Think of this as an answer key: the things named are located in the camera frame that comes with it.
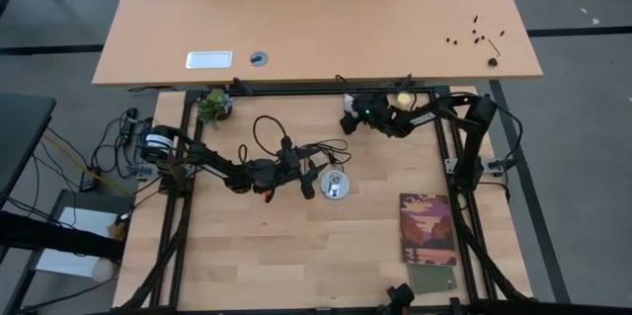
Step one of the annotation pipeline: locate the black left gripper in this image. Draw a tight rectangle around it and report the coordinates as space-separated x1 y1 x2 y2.
276 151 330 201

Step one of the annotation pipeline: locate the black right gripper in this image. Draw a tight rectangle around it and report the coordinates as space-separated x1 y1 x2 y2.
339 88 394 136

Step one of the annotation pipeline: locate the light wooden desk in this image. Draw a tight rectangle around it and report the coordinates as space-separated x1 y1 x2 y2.
92 0 544 88

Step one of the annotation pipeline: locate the potted succulent plant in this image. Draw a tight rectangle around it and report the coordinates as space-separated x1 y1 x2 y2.
196 87 235 127

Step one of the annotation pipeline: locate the colourful landscape book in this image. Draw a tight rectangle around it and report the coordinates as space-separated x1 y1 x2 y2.
398 193 458 267

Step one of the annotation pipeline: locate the silver desk outlet plate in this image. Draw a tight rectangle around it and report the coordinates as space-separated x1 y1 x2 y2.
185 50 234 70

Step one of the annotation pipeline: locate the green notebook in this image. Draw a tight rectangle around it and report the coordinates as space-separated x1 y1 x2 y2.
407 262 459 296

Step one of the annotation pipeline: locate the black power strip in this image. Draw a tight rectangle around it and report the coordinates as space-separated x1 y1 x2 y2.
122 107 140 144

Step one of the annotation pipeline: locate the black power adapter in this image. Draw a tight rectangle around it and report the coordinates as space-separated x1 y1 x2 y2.
78 169 98 194

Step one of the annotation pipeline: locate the white paper sheet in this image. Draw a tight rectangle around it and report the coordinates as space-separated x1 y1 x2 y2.
37 205 119 277

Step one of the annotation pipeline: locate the translucent plastic cup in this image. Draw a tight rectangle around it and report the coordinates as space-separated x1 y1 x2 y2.
91 258 116 282

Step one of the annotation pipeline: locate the black metal beam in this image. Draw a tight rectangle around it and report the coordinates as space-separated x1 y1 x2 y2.
0 209 125 261

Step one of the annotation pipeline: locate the dark grey table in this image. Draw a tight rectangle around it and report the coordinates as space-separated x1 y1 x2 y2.
0 92 57 197

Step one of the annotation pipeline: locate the black lamp power cord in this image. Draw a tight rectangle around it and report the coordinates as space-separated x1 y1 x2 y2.
238 116 353 171

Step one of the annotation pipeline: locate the black aluminium table frame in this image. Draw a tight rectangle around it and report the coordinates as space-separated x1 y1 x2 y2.
111 85 537 315

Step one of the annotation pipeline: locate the black frame clamp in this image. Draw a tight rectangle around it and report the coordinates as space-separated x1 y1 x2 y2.
394 73 414 94
231 76 254 97

